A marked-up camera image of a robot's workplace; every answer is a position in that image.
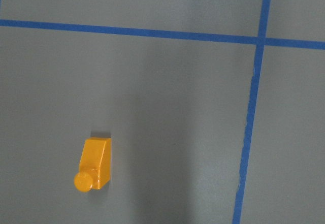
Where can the orange trapezoid block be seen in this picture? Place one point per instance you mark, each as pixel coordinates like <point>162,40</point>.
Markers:
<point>95,165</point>

